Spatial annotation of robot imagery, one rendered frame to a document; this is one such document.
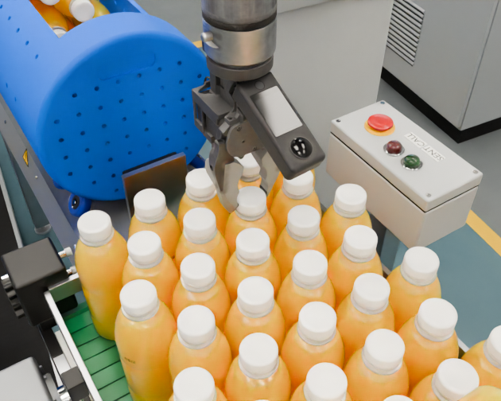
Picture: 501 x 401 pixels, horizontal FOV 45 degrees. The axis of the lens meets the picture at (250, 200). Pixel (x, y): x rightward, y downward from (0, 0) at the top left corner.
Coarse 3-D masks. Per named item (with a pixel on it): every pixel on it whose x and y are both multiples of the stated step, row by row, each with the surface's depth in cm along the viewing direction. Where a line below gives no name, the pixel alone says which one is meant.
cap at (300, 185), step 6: (306, 174) 79; (312, 174) 79; (288, 180) 78; (294, 180) 78; (300, 180) 78; (306, 180) 78; (312, 180) 78; (288, 186) 78; (294, 186) 78; (300, 186) 77; (306, 186) 78; (288, 192) 79; (294, 192) 78; (300, 192) 78; (306, 192) 79
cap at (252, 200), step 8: (240, 192) 76; (248, 192) 76; (256, 192) 76; (240, 200) 75; (248, 200) 75; (256, 200) 75; (264, 200) 75; (240, 208) 75; (248, 208) 75; (256, 208) 75; (264, 208) 76
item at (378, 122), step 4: (372, 116) 87; (376, 116) 87; (380, 116) 87; (384, 116) 87; (388, 116) 87; (368, 120) 86; (372, 120) 86; (376, 120) 86; (380, 120) 86; (384, 120) 86; (388, 120) 86; (392, 120) 86; (368, 124) 86; (372, 124) 86; (376, 124) 85; (380, 124) 85; (384, 124) 85; (388, 124) 85; (392, 124) 86; (376, 128) 85; (380, 128) 85; (384, 128) 85; (388, 128) 85
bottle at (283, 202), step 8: (280, 192) 81; (312, 192) 80; (280, 200) 80; (288, 200) 80; (296, 200) 79; (304, 200) 80; (312, 200) 80; (272, 208) 82; (280, 208) 80; (288, 208) 80; (320, 208) 82; (280, 216) 81; (320, 216) 82; (280, 224) 81
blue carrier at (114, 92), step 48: (0, 0) 93; (0, 48) 90; (48, 48) 81; (96, 48) 78; (144, 48) 82; (192, 48) 86; (48, 96) 79; (96, 96) 82; (144, 96) 87; (48, 144) 83; (96, 144) 87; (144, 144) 92; (192, 144) 97; (96, 192) 92
